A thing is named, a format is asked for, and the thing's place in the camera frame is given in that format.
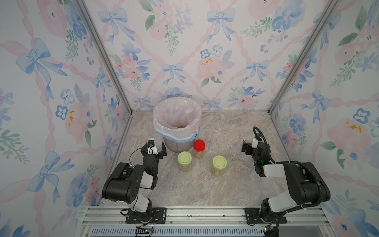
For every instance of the right aluminium corner post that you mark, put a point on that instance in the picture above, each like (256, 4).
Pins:
(306, 50)

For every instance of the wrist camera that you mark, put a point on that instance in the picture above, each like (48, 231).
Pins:
(256, 142)
(152, 145)

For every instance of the green lid jar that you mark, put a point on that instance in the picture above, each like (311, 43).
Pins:
(184, 161)
(219, 164)

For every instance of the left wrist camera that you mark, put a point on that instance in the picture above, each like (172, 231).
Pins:
(152, 145)

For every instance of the grey mesh trash bin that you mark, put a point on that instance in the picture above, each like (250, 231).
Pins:
(178, 147)

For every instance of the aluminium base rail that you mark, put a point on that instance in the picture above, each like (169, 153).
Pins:
(203, 221)

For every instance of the red lid peanut jar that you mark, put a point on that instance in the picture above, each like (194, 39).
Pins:
(199, 147)

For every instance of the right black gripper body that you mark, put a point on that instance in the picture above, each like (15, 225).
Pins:
(255, 159)

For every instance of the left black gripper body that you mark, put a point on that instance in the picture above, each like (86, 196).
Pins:
(160, 155)

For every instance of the aluminium corner post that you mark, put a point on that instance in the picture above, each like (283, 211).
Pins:
(306, 50)
(88, 21)

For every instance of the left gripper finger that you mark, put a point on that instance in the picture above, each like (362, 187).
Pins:
(145, 149)
(164, 149)

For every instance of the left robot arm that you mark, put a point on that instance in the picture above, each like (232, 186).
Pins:
(126, 180)

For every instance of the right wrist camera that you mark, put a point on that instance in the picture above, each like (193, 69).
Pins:
(256, 142)

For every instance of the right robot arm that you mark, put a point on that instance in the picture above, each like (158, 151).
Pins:
(305, 186)

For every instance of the left aluminium corner post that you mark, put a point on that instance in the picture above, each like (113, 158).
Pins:
(88, 21)

